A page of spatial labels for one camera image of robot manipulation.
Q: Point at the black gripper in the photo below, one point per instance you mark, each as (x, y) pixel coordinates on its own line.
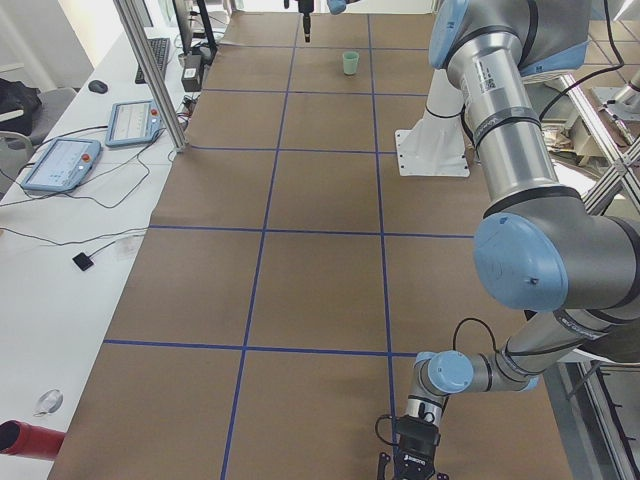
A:
(414, 457)

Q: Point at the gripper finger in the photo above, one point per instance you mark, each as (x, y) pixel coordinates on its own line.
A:
(306, 20)

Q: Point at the light green plastic cup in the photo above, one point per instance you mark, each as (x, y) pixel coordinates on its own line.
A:
(350, 62)

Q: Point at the black power adapter box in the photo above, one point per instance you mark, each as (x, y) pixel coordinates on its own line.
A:
(192, 74)

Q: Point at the brown paper table mat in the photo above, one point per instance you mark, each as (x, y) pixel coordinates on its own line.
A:
(290, 273)

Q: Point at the far blue teach pendant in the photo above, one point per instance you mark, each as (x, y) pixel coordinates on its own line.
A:
(133, 123)

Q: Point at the blue teach pendant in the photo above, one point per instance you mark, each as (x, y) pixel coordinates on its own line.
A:
(63, 165)
(133, 123)

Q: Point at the black computer mouse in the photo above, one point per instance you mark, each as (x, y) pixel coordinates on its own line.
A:
(97, 86)

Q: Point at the near blue teach pendant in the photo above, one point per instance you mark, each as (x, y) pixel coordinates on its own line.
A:
(63, 165)

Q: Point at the small black square sensor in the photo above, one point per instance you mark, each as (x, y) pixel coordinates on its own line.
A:
(83, 261)

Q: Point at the clear tape roll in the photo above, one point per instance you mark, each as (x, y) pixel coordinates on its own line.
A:
(48, 403)

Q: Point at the red cylinder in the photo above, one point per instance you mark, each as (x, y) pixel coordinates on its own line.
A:
(29, 441)

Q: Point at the aluminium frame post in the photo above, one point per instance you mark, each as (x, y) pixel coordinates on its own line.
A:
(135, 32)

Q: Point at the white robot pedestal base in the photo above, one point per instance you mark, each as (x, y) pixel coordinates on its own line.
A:
(435, 145)

